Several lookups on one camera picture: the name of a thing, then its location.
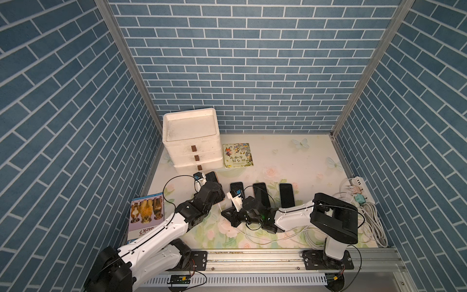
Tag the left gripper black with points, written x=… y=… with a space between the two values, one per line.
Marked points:
x=219 y=193

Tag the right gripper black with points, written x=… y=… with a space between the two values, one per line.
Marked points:
x=233 y=216

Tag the phone green case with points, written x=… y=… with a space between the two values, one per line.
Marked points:
x=286 y=195
x=237 y=188

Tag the phone pink case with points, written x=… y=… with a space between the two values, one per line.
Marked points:
x=261 y=194
x=212 y=177

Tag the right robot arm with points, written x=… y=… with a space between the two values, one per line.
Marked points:
x=336 y=218

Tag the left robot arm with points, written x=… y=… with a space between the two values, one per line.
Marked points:
x=126 y=268

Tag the green picture book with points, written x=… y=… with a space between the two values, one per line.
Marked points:
x=237 y=155

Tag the white three-drawer cabinet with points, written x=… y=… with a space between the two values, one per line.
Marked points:
x=192 y=140

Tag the blue picture book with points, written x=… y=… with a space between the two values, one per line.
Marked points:
x=146 y=213

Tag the white power strip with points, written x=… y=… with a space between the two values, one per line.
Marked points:
x=359 y=186

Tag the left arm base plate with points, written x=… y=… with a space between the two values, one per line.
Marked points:
x=196 y=261

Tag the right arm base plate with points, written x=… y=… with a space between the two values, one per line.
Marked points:
x=317 y=260

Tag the aluminium mounting rail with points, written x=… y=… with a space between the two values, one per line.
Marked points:
x=283 y=270

